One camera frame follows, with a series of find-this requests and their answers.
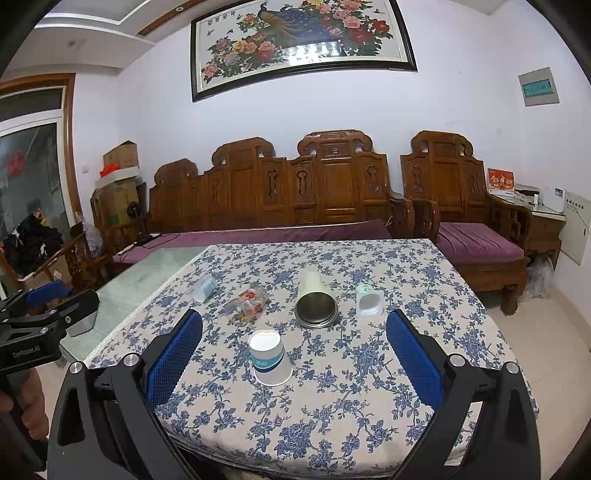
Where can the carved wooden sofa bench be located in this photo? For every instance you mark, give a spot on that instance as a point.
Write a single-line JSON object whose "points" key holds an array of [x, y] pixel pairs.
{"points": [[295, 184]]}

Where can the carved wooden armchair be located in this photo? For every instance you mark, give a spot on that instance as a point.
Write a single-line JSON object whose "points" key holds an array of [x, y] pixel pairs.
{"points": [[461, 184]]}

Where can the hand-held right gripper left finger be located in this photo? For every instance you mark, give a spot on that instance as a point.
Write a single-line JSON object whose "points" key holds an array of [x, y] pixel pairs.
{"points": [[178, 357]]}

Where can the clear plastic bag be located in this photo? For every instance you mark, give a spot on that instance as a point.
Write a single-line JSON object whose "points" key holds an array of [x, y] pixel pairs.
{"points": [[90, 235], [539, 277]]}

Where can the pile of black clothes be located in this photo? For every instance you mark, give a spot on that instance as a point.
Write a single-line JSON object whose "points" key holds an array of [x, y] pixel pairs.
{"points": [[32, 242]]}

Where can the wooden side table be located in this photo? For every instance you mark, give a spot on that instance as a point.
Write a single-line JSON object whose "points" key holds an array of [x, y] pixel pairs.
{"points": [[547, 230]]}

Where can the grey wall electrical box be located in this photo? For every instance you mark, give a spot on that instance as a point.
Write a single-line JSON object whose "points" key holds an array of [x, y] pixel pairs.
{"points": [[538, 86]]}

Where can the clear glass cup floral print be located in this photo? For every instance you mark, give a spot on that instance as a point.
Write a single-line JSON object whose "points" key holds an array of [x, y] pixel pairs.
{"points": [[247, 305]]}

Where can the white flat box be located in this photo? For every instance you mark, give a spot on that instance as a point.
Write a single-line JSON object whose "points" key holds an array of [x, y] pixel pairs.
{"points": [[122, 174]]}

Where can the white wall panel cabinet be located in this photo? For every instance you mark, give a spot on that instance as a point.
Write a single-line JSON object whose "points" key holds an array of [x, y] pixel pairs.
{"points": [[576, 228]]}

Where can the black desk fan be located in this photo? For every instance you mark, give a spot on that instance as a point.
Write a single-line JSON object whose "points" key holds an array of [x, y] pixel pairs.
{"points": [[135, 212]]}

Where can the small green white cup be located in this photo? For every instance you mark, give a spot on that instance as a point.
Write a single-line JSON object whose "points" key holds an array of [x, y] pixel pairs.
{"points": [[368, 300]]}

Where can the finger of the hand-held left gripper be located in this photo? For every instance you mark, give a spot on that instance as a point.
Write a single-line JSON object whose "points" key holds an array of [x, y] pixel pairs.
{"points": [[48, 293], [76, 307]]}

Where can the red paper door ornament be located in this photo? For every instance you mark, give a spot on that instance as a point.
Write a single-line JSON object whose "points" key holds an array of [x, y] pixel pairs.
{"points": [[15, 163]]}

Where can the purple armchair cushion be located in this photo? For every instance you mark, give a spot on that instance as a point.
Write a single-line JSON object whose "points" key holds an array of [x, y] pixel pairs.
{"points": [[478, 242]]}

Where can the red printed box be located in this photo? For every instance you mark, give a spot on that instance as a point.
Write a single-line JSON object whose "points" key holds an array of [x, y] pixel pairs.
{"points": [[501, 180]]}

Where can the small brown cardboard box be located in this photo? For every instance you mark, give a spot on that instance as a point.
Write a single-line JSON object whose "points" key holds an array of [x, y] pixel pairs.
{"points": [[121, 155]]}

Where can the grey flat box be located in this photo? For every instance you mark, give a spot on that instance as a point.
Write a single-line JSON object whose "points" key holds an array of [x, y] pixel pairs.
{"points": [[526, 190]]}

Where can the blue floral tablecloth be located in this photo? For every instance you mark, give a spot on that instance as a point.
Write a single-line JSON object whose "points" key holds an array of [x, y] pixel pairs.
{"points": [[323, 415]]}

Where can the framed peacock flower painting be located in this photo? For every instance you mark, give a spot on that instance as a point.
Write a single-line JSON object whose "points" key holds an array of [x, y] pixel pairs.
{"points": [[300, 41]]}

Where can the wooden framed glass door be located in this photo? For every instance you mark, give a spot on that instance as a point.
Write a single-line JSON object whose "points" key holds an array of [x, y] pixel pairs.
{"points": [[37, 152]]}

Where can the long purple sofa cushion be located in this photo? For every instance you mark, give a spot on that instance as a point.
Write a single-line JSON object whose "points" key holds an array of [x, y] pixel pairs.
{"points": [[258, 237]]}

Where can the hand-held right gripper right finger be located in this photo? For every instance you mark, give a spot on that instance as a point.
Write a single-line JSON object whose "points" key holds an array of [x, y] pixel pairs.
{"points": [[413, 364]]}

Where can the white desktop device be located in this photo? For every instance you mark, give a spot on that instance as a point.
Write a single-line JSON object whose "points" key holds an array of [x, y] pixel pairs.
{"points": [[553, 200]]}

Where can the large brown cardboard box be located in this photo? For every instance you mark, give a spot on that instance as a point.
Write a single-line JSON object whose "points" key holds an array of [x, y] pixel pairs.
{"points": [[113, 203]]}

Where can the carved wooden side chair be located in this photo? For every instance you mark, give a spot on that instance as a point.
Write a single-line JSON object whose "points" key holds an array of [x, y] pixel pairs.
{"points": [[76, 258]]}

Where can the person's left hand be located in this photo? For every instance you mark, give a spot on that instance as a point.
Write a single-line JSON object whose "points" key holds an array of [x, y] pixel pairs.
{"points": [[27, 401]]}

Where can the cream steel tumbler cup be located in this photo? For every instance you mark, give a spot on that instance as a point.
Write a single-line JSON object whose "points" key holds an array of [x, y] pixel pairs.
{"points": [[315, 300]]}

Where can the white paper cup blue band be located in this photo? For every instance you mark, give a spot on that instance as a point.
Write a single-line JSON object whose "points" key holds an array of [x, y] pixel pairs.
{"points": [[271, 357]]}

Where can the clear plastic cup blue base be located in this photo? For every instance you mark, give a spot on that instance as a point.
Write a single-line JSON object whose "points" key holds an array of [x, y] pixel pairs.
{"points": [[205, 288]]}

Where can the orange cloth item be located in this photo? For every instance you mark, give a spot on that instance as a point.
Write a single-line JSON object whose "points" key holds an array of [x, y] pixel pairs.
{"points": [[108, 170]]}

